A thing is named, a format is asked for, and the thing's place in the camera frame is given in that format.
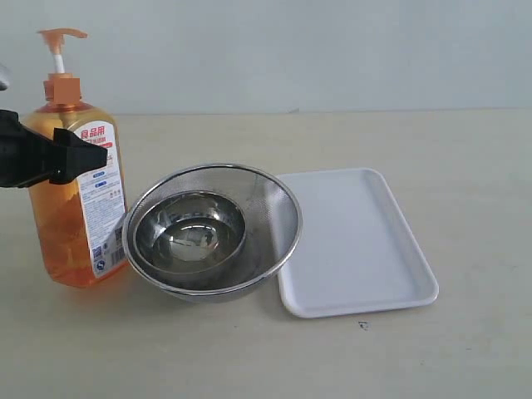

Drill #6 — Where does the white plastic tray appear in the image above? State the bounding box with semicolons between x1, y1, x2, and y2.
278;168;439;318

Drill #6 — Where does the steel mesh strainer basket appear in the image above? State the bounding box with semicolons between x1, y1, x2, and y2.
122;163;303;303

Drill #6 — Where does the small stainless steel bowl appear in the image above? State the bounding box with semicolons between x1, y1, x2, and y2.
134;190;247;279

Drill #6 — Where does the orange pump soap bottle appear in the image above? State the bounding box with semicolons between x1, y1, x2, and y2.
22;28;126;288

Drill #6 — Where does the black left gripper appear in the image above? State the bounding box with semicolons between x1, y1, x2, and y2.
0;110;107;188

